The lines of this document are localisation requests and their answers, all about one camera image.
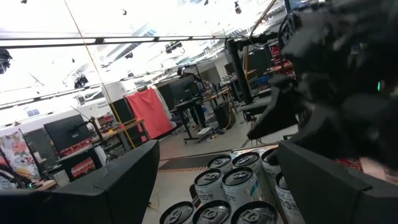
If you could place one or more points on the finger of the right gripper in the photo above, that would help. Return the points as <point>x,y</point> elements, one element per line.
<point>276,115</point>
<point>342,130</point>

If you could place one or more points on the black standing desk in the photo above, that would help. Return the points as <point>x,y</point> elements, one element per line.
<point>186,104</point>

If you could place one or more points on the black-topped desk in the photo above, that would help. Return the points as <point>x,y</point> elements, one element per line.
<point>81,155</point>

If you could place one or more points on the red storage bins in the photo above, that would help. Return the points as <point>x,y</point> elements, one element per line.
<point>77,144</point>

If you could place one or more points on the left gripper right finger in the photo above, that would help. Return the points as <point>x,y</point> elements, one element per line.
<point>335,199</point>

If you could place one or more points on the black overhead frame beam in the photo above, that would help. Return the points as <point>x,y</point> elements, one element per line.
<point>124,40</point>

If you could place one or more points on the black monitor back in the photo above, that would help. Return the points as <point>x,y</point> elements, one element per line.
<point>178,90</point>

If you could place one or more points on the person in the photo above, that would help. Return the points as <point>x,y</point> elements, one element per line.
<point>199,115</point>

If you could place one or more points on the black computer tower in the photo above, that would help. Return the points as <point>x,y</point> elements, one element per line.
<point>224,115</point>

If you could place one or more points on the black ceiling spotlight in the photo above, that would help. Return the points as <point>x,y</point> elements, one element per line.
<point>81,81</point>
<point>4,60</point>
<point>172,46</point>

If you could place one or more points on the grey side desk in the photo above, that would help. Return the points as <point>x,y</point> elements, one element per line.
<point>255,105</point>

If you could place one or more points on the black mat with orange stripes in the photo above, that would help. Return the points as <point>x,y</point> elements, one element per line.
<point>186,162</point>

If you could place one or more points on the black computer monitor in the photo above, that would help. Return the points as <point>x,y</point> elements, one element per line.
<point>120,110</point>
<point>66,132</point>

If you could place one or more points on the white floor paper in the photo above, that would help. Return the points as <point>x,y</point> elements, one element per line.
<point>204,130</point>

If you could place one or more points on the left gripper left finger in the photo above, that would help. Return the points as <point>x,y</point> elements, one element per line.
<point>93,205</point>

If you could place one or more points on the black vertical pole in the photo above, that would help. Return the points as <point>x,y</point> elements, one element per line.
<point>241,71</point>

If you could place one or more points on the blue-banded Celsius can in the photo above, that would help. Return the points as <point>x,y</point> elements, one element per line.
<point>239,177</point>

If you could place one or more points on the Celsius Tropical Vibe can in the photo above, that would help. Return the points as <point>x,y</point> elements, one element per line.
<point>247,158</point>
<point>270,157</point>

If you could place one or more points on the floral patterned cloth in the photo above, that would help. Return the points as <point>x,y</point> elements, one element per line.
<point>18,152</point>

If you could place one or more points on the red hanging cloth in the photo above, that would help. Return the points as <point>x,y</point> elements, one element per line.
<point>149,112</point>

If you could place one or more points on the wheeled wooden-top workbench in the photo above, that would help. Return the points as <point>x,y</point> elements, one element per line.
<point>124,127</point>

